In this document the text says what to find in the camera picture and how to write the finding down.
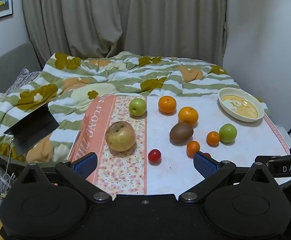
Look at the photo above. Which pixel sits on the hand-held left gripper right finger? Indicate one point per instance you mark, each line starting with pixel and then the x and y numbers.
pixel 204 165

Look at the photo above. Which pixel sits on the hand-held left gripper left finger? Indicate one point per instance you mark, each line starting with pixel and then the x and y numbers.
pixel 86 165

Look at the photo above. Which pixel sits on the red cherry tomato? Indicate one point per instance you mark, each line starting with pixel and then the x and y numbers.
pixel 207 154
pixel 154 156

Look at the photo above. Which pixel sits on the small mandarin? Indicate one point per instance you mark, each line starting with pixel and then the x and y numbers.
pixel 193 148
pixel 213 138

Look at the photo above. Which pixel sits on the brown kiwi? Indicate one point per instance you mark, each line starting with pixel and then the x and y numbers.
pixel 181 132

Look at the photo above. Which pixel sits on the green apple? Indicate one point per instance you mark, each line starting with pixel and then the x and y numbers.
pixel 137 107
pixel 228 133

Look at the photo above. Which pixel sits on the large yellow apple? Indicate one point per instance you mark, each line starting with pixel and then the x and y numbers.
pixel 120 136

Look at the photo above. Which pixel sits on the cream plate with bear print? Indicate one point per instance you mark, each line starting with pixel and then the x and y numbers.
pixel 240 105

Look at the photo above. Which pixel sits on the pink floral tablecloth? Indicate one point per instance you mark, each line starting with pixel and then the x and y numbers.
pixel 165 135

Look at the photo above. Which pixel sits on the large orange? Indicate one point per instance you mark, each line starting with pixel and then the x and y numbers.
pixel 188 116
pixel 167 104

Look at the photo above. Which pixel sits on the dark open laptop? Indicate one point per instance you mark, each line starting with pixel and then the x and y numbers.
pixel 33 127

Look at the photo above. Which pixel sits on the green striped floral blanket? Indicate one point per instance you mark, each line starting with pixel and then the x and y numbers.
pixel 105 80

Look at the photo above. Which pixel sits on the grey floral pillow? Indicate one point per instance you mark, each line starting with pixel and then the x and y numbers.
pixel 23 78

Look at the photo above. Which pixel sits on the grey headboard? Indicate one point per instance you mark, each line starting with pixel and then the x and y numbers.
pixel 0 65

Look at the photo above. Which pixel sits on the beige curtain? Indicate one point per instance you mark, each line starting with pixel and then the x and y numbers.
pixel 123 17

